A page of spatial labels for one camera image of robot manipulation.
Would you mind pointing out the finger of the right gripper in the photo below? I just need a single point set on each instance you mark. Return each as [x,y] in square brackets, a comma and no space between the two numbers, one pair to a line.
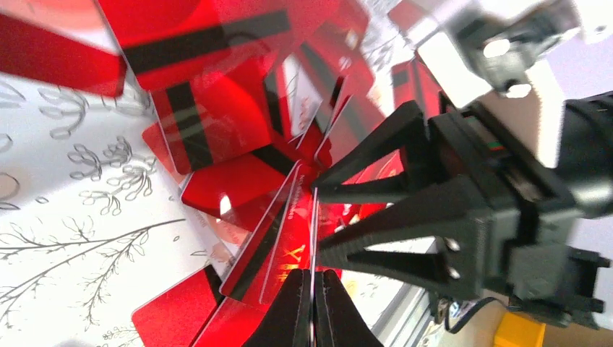
[395,160]

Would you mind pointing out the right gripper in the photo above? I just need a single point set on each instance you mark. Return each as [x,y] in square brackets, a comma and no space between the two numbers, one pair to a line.
[541,274]

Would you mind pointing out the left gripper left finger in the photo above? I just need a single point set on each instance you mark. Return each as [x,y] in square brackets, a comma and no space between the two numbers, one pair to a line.
[287,321]

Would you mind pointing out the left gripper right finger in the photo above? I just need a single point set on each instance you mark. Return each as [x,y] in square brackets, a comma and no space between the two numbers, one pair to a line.
[337,321]

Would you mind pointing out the red VIP card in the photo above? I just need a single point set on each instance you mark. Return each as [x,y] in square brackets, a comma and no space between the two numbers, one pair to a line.
[284,225]

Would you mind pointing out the red card front bottom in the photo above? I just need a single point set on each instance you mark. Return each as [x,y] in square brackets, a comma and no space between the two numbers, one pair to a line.
[177,316]

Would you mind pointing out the red card top centre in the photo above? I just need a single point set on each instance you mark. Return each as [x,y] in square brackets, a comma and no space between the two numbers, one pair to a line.
[168,42]

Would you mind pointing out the red card left edge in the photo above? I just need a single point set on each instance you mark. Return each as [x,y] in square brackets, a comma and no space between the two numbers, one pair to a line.
[35,53]

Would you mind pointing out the floral patterned table mat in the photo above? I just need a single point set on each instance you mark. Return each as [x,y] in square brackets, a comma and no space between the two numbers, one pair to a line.
[91,223]

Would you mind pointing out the aluminium rail frame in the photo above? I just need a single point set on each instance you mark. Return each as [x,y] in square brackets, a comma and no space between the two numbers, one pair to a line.
[404,321]

